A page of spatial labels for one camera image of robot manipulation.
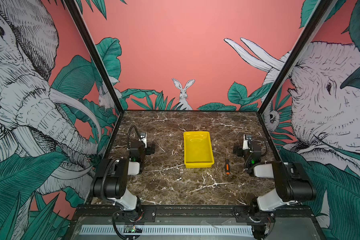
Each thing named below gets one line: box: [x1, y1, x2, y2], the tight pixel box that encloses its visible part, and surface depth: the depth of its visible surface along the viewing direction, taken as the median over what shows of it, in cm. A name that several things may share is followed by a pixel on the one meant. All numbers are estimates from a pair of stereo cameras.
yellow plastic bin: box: [183, 131, 215, 169], surface depth 99 cm
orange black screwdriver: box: [225, 147, 231, 175], surface depth 90 cm
